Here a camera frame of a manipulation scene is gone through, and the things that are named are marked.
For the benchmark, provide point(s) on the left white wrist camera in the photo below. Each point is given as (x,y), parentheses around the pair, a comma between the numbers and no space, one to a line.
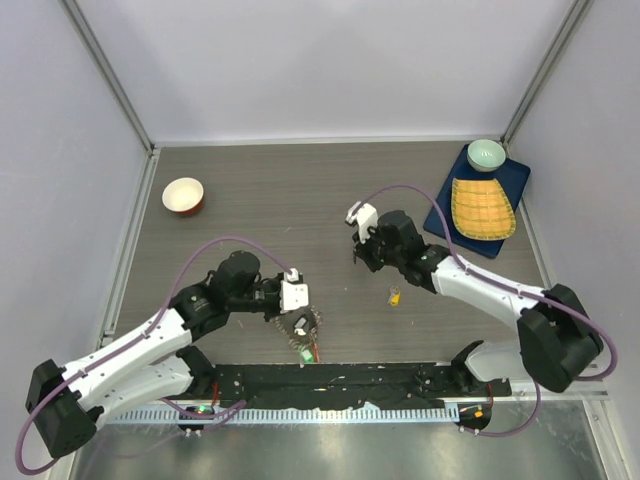
(294,292)

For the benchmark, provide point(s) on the large silver keyring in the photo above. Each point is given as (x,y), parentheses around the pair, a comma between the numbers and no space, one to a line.
(285,322)

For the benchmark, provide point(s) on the white slotted cable duct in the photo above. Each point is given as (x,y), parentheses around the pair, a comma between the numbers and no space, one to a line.
(164,415)

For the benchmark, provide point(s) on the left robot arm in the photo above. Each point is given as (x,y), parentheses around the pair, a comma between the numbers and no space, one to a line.
(68,404)

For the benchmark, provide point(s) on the red bowl white inside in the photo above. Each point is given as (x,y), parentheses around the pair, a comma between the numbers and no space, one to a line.
(183,196)

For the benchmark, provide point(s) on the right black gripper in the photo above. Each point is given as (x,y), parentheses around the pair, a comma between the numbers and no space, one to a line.
(364,249)

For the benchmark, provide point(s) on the light green bowl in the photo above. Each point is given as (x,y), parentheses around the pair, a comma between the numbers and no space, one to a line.
(485,155)

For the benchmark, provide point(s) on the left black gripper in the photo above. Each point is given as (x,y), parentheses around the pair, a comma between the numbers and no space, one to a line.
(276,281)

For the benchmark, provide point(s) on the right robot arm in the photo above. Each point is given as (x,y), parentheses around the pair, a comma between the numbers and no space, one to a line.
(554,345)

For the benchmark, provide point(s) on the yellow key tag with key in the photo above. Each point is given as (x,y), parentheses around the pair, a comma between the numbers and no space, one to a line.
(394,296)

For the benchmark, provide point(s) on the yellow woven bamboo plate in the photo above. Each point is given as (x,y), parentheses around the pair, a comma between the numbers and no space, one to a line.
(481,210)

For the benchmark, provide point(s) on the green key tag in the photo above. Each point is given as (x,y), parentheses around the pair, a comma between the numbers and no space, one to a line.
(306,356)

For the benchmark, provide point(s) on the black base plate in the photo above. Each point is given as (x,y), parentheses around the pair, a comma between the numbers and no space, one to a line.
(389,386)

